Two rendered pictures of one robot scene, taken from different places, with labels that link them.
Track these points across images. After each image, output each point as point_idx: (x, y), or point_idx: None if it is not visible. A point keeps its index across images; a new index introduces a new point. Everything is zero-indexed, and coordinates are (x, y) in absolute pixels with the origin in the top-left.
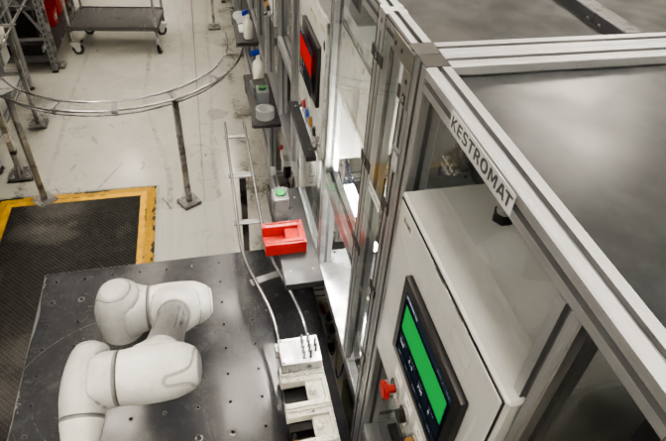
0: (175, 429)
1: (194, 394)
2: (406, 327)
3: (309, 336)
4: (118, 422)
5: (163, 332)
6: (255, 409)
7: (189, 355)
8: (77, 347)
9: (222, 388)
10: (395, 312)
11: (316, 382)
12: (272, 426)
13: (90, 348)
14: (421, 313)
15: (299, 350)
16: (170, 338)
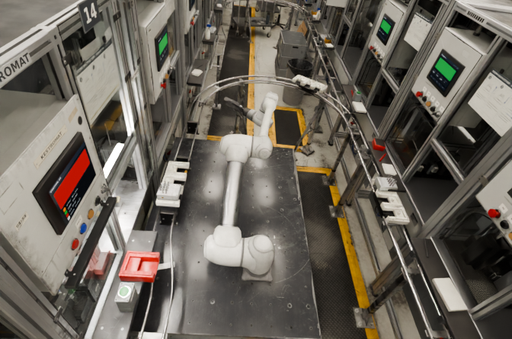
0: None
1: None
2: (160, 49)
3: (160, 194)
4: (257, 219)
5: (234, 168)
6: (195, 210)
7: (224, 137)
8: (267, 148)
9: (208, 223)
10: (155, 66)
11: None
12: (190, 202)
13: (262, 145)
14: (160, 33)
15: (169, 189)
16: (230, 151)
